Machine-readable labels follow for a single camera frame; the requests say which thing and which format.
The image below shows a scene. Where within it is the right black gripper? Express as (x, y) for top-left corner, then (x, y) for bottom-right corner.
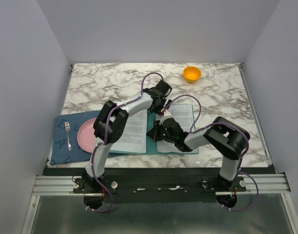
(148, 119), (177, 143)

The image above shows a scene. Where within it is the printed paper sheet bottom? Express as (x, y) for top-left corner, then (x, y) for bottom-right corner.
(156, 104), (199, 154)

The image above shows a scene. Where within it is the teal folder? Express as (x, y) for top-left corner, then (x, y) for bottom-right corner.
(107, 104), (200, 155)

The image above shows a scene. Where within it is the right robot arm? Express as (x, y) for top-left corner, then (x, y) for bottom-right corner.
(147, 117), (251, 191)

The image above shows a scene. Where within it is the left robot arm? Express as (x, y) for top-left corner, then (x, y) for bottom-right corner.
(81, 80), (172, 193)

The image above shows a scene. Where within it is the orange bowl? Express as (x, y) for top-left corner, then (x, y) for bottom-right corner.
(183, 66), (202, 83)

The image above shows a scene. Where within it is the black mounting base bar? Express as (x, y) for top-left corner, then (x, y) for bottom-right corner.
(43, 166), (248, 204)

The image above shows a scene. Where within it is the pink plate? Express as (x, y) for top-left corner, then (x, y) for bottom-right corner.
(77, 118), (96, 153)

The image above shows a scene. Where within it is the silver fork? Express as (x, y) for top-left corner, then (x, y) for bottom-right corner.
(64, 121), (72, 151)

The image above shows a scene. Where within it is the blue letter placemat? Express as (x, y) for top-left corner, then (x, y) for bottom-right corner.
(50, 111), (99, 165)

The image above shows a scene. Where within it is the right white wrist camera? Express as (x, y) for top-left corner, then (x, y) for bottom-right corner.
(162, 108), (171, 118)

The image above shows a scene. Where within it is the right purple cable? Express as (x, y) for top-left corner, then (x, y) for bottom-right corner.
(163, 94), (260, 212)

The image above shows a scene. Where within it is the purple cable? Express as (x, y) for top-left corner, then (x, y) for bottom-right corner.
(163, 94), (260, 212)
(84, 72), (164, 213)

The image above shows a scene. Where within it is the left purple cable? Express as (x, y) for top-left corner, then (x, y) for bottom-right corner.
(84, 72), (164, 213)

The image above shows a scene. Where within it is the aluminium rail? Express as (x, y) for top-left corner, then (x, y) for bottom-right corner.
(32, 174), (291, 196)

